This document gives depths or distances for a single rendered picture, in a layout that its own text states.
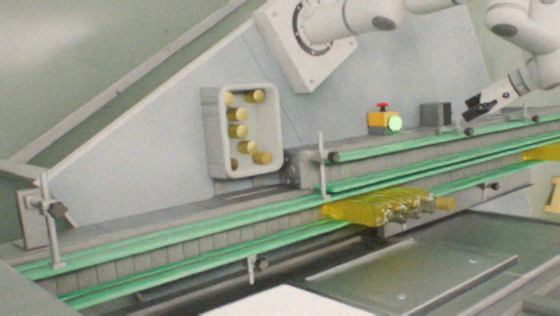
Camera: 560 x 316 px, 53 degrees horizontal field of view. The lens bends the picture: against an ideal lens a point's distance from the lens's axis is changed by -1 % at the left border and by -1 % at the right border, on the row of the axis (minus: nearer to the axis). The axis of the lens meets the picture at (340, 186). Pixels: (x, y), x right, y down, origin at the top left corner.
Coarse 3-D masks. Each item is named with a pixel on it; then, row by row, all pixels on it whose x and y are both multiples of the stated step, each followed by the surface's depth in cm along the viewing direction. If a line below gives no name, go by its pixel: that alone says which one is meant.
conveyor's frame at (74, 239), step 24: (480, 120) 209; (504, 120) 216; (312, 144) 161; (336, 144) 158; (360, 144) 159; (384, 144) 167; (264, 192) 144; (288, 192) 143; (312, 192) 148; (144, 216) 124; (168, 216) 123; (192, 216) 123; (216, 216) 128; (72, 240) 107; (96, 240) 109; (120, 240) 112
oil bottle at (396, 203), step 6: (372, 198) 146; (378, 198) 145; (384, 198) 144; (390, 198) 144; (396, 198) 144; (402, 198) 143; (390, 204) 141; (396, 204) 141; (402, 204) 141; (396, 210) 140
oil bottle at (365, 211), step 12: (324, 204) 150; (336, 204) 146; (348, 204) 143; (360, 204) 140; (372, 204) 138; (384, 204) 138; (324, 216) 150; (336, 216) 147; (348, 216) 144; (360, 216) 141; (372, 216) 138; (384, 216) 137
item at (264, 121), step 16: (240, 96) 142; (272, 96) 142; (224, 112) 131; (256, 112) 146; (272, 112) 143; (224, 128) 131; (256, 128) 147; (272, 128) 144; (224, 144) 132; (272, 144) 145; (240, 160) 144; (272, 160) 146; (240, 176) 136
